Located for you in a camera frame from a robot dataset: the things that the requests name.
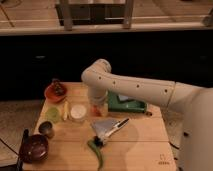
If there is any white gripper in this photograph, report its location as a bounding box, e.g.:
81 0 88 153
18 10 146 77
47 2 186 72
88 88 107 106

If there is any red apple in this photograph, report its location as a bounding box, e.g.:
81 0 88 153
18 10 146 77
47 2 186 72
92 106 102 116

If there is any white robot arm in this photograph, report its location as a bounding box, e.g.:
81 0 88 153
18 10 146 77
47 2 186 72
81 59 213 171

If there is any white paper cup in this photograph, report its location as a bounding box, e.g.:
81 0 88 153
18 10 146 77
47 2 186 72
70 105 87 122

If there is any small dark metal cup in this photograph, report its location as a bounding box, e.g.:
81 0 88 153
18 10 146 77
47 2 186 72
38 121 54 138

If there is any green tray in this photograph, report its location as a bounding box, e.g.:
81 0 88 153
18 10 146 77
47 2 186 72
108 92 147 113

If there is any white card on tray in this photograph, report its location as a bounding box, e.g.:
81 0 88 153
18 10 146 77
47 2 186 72
118 95 130 101

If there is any yellow banana piece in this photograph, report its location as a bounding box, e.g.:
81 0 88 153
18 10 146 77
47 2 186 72
63 101 69 121

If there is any dark pinecone object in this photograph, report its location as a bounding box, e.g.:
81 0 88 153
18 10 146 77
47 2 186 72
52 79 65 96

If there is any green chili pepper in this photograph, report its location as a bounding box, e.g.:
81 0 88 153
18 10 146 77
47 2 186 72
87 140 103 171

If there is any orange plate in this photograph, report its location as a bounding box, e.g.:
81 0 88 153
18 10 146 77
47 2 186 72
44 84 67 103

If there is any light green small plate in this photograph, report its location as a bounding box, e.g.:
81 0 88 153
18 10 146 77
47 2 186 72
45 107 60 123

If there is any dark red bowl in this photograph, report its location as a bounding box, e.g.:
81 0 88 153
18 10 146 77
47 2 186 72
19 134 49 163

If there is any black chopstick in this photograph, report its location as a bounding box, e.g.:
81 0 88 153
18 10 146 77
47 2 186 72
16 128 30 171

